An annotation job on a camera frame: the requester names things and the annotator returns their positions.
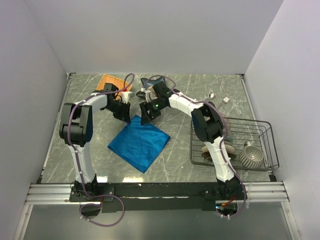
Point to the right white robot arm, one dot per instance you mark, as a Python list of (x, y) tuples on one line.
[(209, 128)]

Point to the green plate in rack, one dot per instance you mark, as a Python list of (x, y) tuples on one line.
[(229, 139)]

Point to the silver fork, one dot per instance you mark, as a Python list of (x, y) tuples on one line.
[(223, 102)]

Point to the orange woven basket tray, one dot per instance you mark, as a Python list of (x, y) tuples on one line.
[(109, 79)]

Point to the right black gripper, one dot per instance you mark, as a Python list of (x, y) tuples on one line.
[(145, 107)]

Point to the dark blue star dish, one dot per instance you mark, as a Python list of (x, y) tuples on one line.
[(149, 85)]

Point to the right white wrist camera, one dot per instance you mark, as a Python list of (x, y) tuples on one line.
[(150, 94)]

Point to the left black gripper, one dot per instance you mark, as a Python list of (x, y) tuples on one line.
[(124, 115)]

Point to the silver spoon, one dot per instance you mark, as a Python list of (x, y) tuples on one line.
[(210, 97)]

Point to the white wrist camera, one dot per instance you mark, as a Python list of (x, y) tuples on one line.
[(150, 94), (126, 95)]

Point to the black wire dish rack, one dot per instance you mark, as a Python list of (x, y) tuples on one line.
[(258, 133)]

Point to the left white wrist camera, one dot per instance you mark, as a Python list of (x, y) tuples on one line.
[(126, 95)]

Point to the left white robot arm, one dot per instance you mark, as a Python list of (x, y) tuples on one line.
[(77, 128)]

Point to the blue cloth napkin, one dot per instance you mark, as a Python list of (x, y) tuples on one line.
[(139, 145)]

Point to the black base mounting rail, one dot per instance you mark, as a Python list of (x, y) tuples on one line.
[(150, 196)]

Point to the grey ribbed mug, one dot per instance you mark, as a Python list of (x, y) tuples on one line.
[(251, 156)]

